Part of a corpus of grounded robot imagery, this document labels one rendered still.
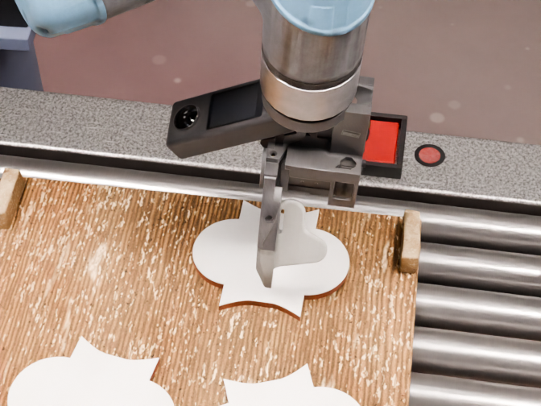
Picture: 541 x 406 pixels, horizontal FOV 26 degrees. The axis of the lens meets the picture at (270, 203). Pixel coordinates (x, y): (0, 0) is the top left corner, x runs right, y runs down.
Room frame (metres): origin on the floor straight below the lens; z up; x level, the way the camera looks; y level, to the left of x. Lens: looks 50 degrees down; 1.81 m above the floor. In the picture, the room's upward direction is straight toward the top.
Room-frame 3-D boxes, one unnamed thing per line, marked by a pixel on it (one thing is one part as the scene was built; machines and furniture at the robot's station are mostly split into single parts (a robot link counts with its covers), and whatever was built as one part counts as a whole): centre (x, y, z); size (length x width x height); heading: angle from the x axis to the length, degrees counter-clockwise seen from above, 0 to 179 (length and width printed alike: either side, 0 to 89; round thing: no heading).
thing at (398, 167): (0.83, -0.10, 0.92); 0.08 x 0.08 x 0.02; 81
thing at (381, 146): (0.83, -0.10, 0.92); 0.06 x 0.06 x 0.01; 81
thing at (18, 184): (0.73, 0.26, 0.95); 0.06 x 0.02 x 0.03; 172
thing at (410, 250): (0.68, -0.13, 0.95); 0.06 x 0.02 x 0.03; 172
